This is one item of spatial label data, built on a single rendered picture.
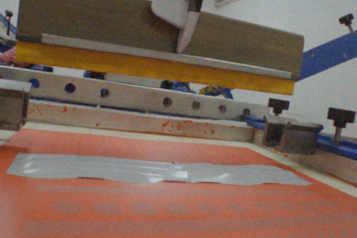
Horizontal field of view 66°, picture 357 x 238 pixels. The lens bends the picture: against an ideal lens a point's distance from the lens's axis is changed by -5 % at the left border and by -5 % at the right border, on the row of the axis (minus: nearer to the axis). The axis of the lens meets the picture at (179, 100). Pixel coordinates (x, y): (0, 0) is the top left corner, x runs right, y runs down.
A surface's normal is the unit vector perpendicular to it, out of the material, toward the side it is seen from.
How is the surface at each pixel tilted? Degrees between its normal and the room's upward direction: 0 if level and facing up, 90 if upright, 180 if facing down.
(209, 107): 90
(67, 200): 0
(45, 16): 90
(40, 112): 90
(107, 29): 90
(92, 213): 0
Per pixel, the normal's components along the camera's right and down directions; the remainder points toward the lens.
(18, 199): 0.15, -0.99
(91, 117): 0.34, 0.11
